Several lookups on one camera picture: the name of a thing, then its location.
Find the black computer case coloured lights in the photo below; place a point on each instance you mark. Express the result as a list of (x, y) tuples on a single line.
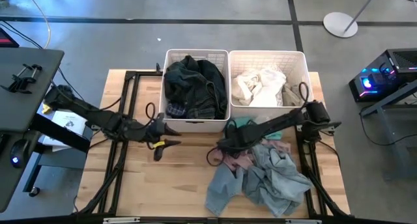
[(391, 71)]

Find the black side desk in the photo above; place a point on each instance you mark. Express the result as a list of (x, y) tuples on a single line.
[(26, 87)]

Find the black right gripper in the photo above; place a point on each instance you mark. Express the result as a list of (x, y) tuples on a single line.
[(239, 137)]

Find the red lit screen device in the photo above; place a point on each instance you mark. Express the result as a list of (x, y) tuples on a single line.
[(6, 38)]

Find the yellow plug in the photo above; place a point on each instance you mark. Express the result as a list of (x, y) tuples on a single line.
[(45, 108)]

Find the grey metal frame desk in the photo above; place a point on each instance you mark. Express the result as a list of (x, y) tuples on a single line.
[(387, 102)]

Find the black sweater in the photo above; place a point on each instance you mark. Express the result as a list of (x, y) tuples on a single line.
[(182, 80)]

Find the left white laundry basket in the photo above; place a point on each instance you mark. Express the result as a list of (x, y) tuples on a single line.
[(195, 126)]

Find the khaki tan garment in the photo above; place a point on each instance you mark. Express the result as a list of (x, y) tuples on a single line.
[(291, 95)]

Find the blue plaid shirt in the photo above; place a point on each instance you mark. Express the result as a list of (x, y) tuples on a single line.
[(176, 110)]

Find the white mesh basket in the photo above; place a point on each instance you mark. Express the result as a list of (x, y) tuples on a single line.
[(234, 59)]

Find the light blue denim jeans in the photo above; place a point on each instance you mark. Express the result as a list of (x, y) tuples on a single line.
[(277, 185)]

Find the white paper booklet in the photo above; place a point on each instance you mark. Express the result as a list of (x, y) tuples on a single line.
[(70, 121)]

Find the teal garment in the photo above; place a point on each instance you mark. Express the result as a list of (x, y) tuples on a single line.
[(242, 121)]

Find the black computer mouse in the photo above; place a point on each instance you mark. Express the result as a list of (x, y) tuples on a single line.
[(19, 154)]

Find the round base pole stand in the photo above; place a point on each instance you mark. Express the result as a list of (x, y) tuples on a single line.
[(339, 23)]

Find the white shirt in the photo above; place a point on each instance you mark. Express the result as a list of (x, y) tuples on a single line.
[(267, 87)]

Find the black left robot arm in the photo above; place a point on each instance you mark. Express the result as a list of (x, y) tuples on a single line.
[(97, 118)]

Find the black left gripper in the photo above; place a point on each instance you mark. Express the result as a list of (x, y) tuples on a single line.
[(156, 133)]

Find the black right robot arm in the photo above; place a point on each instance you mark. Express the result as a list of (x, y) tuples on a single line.
[(293, 118)]

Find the pink garment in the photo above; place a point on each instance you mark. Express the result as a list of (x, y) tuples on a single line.
[(238, 160)]

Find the black clamp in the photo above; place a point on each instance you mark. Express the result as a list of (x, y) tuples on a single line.
[(21, 79)]

